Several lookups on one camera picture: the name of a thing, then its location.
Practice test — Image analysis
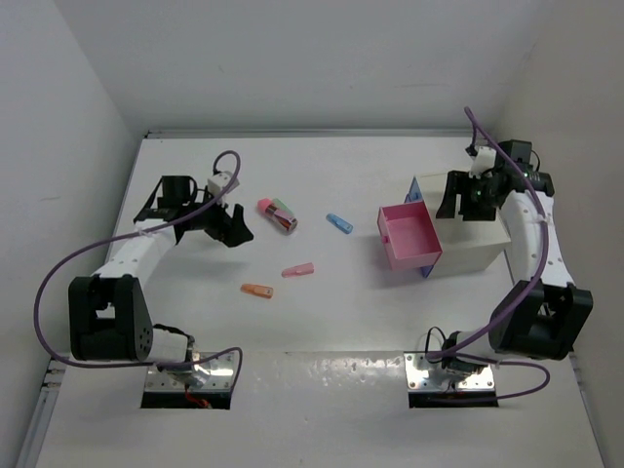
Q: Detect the blue cap-shaped clip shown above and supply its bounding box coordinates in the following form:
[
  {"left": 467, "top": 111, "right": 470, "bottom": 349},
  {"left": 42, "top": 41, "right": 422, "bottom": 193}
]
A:
[{"left": 326, "top": 214, "right": 353, "bottom": 234}]

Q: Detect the pink cap-shaped clip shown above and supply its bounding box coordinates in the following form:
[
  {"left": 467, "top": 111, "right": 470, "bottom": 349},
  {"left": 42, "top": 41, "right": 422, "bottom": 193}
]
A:
[{"left": 281, "top": 262, "right": 315, "bottom": 278}]

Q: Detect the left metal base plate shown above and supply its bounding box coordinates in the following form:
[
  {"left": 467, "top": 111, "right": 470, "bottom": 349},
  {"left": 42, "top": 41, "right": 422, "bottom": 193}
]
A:
[{"left": 144, "top": 351, "right": 240, "bottom": 393}]

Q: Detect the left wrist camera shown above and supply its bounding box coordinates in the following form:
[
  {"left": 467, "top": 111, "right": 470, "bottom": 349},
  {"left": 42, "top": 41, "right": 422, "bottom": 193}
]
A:
[{"left": 207, "top": 171, "right": 240, "bottom": 196}]

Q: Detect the orange cap-shaped clip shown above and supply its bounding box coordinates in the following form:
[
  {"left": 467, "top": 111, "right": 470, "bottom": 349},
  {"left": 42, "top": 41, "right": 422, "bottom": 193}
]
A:
[{"left": 241, "top": 284, "right": 274, "bottom": 298}]

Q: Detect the clear tube with pink cap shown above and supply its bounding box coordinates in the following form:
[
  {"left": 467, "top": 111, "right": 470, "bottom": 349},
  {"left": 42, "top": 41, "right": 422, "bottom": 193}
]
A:
[{"left": 256, "top": 198, "right": 298, "bottom": 233}]

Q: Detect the green cap-shaped clip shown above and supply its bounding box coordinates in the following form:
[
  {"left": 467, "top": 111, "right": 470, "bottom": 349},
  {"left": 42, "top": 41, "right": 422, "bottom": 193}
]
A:
[{"left": 272, "top": 198, "right": 293, "bottom": 216}]

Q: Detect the white drawer cabinet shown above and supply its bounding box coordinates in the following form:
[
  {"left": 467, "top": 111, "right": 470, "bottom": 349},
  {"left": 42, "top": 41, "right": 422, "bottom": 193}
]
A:
[{"left": 416, "top": 173, "right": 511, "bottom": 278}]

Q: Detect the blue drawer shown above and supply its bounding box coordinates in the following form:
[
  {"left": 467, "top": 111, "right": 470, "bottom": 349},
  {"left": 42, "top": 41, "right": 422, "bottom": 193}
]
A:
[{"left": 404, "top": 176, "right": 423, "bottom": 203}]

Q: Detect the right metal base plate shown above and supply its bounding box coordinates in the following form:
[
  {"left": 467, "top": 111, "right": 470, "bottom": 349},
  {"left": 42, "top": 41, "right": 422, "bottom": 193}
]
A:
[{"left": 404, "top": 352, "right": 495, "bottom": 394}]

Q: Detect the metal base plate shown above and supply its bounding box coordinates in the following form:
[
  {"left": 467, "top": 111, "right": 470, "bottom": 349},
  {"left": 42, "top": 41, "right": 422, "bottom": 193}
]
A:
[
  {"left": 404, "top": 352, "right": 495, "bottom": 394},
  {"left": 144, "top": 351, "right": 240, "bottom": 393}
]

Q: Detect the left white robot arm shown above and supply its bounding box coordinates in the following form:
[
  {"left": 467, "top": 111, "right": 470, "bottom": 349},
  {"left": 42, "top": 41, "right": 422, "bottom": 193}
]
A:
[{"left": 68, "top": 172, "right": 254, "bottom": 363}]

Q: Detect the pink drawer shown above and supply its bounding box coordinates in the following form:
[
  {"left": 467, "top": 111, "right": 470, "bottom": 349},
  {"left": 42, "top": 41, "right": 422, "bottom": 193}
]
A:
[{"left": 377, "top": 201, "right": 443, "bottom": 270}]

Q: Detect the purple bottom drawer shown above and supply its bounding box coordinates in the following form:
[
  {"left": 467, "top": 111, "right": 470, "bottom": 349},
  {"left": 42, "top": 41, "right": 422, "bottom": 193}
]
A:
[{"left": 420, "top": 265, "right": 436, "bottom": 279}]

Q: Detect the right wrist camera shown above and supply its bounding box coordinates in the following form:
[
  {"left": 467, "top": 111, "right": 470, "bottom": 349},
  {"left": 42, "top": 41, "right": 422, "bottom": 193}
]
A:
[{"left": 466, "top": 145, "right": 497, "bottom": 177}]

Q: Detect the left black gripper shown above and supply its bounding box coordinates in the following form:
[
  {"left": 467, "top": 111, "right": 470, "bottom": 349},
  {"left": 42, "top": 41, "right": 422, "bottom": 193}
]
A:
[{"left": 181, "top": 185, "right": 253, "bottom": 247}]

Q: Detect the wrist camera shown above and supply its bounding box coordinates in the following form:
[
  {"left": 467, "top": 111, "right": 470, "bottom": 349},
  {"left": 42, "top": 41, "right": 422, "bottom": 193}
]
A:
[
  {"left": 207, "top": 171, "right": 240, "bottom": 196},
  {"left": 466, "top": 145, "right": 497, "bottom": 177}
]

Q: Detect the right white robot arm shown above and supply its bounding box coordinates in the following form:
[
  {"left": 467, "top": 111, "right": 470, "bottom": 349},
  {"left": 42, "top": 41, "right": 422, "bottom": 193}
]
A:
[{"left": 434, "top": 139, "right": 594, "bottom": 370}]

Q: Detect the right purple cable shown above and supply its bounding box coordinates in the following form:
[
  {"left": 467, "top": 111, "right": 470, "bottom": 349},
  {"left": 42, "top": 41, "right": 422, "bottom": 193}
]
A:
[{"left": 426, "top": 105, "right": 553, "bottom": 401}]

